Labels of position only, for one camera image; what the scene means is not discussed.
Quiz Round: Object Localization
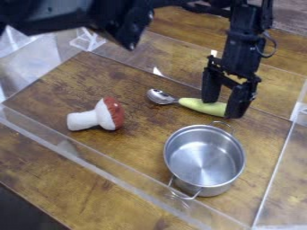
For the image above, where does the clear acrylic triangular bracket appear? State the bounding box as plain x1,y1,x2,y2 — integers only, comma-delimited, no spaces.
69,28,106,51

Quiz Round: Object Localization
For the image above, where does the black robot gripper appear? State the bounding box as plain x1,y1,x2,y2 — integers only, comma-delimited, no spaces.
201,31,265,119

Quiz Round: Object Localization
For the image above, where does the small stainless steel pot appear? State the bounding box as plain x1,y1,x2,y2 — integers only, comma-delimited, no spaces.
162,121,245,200

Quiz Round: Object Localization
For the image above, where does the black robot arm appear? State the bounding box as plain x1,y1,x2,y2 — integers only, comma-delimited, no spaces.
0,0,273,119

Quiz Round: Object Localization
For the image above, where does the green handled metal spoon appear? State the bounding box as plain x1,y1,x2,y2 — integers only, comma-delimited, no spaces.
146,89,227,117

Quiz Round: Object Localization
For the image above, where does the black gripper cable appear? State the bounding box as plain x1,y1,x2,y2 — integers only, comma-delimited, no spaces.
253,31,277,59

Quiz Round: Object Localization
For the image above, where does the red and white toy mushroom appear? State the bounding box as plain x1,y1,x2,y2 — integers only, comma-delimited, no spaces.
66,97,124,131

